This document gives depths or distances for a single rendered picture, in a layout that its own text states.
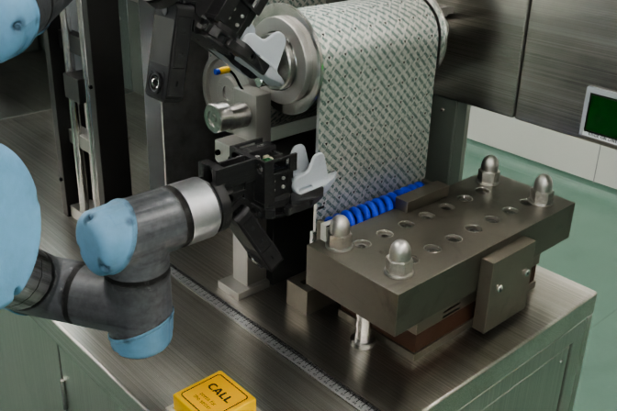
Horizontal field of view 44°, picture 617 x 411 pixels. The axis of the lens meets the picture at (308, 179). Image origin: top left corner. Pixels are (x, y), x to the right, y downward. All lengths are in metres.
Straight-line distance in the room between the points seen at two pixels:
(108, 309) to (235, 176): 0.21
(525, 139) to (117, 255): 3.36
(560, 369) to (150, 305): 0.66
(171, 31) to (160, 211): 0.20
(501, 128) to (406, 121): 2.99
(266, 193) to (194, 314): 0.25
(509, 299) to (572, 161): 2.87
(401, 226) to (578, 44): 0.35
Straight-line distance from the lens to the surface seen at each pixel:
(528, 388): 1.19
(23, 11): 0.69
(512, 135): 4.09
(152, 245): 0.85
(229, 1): 0.89
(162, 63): 0.89
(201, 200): 0.88
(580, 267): 3.23
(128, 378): 1.00
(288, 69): 0.98
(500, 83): 1.19
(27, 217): 0.58
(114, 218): 0.84
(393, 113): 1.11
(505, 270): 1.06
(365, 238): 1.03
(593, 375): 2.64
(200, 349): 1.04
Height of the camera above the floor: 1.51
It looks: 24 degrees down
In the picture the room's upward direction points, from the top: 2 degrees clockwise
